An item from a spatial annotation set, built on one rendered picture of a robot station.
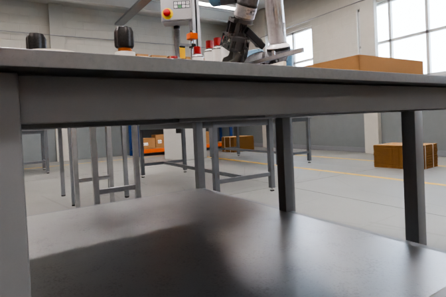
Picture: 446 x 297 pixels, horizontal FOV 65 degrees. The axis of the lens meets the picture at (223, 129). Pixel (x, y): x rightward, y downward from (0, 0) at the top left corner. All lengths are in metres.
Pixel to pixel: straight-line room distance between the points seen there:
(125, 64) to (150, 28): 9.68
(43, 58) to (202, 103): 0.23
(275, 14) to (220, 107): 1.21
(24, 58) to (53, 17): 9.03
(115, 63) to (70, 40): 9.04
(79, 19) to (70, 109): 9.20
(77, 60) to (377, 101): 0.65
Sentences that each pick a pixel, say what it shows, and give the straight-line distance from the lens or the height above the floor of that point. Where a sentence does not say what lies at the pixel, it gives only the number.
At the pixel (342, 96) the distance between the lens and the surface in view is 0.78.
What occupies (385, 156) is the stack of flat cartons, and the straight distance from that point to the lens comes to 5.40.
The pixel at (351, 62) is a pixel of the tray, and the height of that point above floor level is 0.86.
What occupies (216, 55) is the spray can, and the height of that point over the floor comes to 1.01.
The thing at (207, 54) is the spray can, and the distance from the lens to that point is 1.50.
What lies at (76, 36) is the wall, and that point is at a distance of 9.41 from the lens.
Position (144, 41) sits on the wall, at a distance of 9.99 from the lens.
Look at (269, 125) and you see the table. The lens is 3.66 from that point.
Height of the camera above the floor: 0.74
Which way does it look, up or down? 1 degrees down
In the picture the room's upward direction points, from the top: 3 degrees counter-clockwise
